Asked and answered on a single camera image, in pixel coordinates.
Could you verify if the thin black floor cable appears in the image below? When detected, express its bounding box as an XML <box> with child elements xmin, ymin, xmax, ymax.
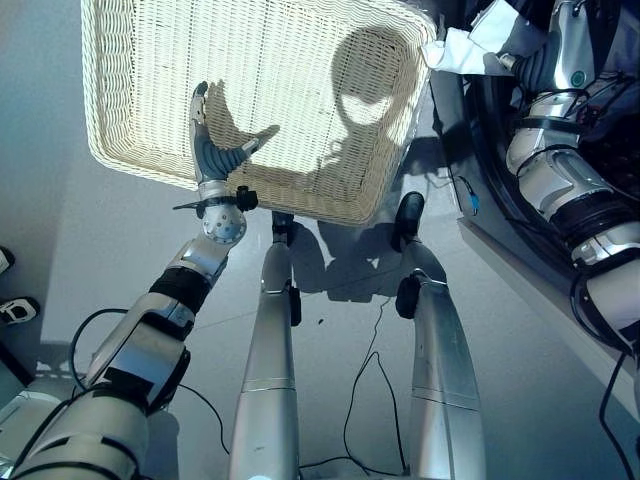
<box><xmin>298</xmin><ymin>294</ymin><xmax>412</xmax><ymax>477</ymax></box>

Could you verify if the cream wicker laundry basket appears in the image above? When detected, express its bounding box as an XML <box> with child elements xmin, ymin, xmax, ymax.
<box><xmin>79</xmin><ymin>0</ymin><xmax>439</xmax><ymax>226</ymax></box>

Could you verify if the robot right leg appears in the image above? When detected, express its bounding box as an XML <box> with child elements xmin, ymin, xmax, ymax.
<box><xmin>389</xmin><ymin>191</ymin><xmax>489</xmax><ymax>480</ymax></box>

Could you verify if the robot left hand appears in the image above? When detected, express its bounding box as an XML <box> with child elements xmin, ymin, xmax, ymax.
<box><xmin>188</xmin><ymin>81</ymin><xmax>262</xmax><ymax>185</ymax></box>

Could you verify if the robot leg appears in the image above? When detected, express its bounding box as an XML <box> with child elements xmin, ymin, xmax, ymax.
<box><xmin>227</xmin><ymin>209</ymin><xmax>303</xmax><ymax>480</ymax></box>
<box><xmin>389</xmin><ymin>191</ymin><xmax>489</xmax><ymax>480</ymax></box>

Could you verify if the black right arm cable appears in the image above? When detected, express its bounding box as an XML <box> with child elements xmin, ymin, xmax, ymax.
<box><xmin>569</xmin><ymin>267</ymin><xmax>640</xmax><ymax>480</ymax></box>

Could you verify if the white washing machine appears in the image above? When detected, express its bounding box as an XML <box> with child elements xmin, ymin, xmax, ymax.
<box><xmin>428</xmin><ymin>0</ymin><xmax>640</xmax><ymax>419</ymax></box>

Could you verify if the black cable with blue plug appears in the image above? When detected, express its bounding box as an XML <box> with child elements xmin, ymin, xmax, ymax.
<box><xmin>430</xmin><ymin>169</ymin><xmax>482</xmax><ymax>214</ymax></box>

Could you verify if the robot left leg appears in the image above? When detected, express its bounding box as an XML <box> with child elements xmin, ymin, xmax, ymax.
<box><xmin>227</xmin><ymin>209</ymin><xmax>303</xmax><ymax>480</ymax></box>

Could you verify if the white cloth garment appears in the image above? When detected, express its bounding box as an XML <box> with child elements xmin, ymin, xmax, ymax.
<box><xmin>419</xmin><ymin>0</ymin><xmax>524</xmax><ymax>76</ymax></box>

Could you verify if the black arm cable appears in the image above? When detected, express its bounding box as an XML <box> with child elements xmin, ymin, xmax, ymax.
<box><xmin>569</xmin><ymin>267</ymin><xmax>640</xmax><ymax>480</ymax></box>
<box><xmin>68</xmin><ymin>307</ymin><xmax>232</xmax><ymax>455</ymax></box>

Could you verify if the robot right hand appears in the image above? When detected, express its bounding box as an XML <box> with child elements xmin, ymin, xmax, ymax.
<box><xmin>499</xmin><ymin>0</ymin><xmax>603</xmax><ymax>96</ymax></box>

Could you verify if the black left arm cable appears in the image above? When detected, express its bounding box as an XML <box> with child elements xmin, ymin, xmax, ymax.
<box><xmin>68</xmin><ymin>307</ymin><xmax>232</xmax><ymax>455</ymax></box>

